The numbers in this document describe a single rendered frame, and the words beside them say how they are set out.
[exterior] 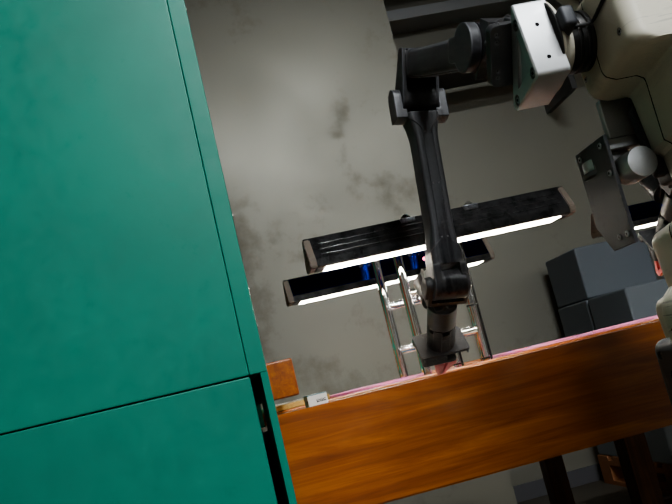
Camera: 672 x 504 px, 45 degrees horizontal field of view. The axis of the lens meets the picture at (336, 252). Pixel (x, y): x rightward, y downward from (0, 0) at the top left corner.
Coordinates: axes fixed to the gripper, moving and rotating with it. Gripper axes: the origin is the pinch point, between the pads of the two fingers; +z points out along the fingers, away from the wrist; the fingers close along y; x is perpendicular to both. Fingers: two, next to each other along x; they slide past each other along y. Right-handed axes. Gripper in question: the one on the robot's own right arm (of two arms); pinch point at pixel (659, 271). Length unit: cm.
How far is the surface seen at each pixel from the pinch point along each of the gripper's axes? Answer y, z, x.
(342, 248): 60, -1, -26
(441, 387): 55, -3, 18
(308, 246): 67, -2, -29
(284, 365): 79, 0, 2
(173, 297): 96, -22, 2
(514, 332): -67, 202, -171
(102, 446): 112, -8, 18
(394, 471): 66, 5, 27
